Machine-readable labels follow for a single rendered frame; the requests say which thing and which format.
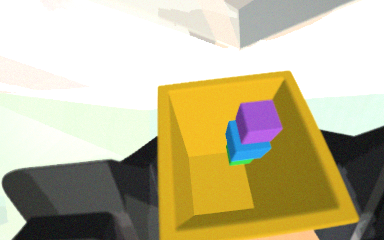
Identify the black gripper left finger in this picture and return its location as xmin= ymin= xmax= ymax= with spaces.
xmin=1 ymin=136 xmax=159 ymax=240

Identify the yellow square cup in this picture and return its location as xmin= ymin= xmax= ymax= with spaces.
xmin=157 ymin=69 xmax=360 ymax=240

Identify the small blue block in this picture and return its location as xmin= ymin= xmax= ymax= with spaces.
xmin=225 ymin=120 xmax=271 ymax=162

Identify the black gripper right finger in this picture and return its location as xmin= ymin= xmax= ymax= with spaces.
xmin=313 ymin=126 xmax=384 ymax=240

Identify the small purple block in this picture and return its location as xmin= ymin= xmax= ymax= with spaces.
xmin=235 ymin=99 xmax=282 ymax=145

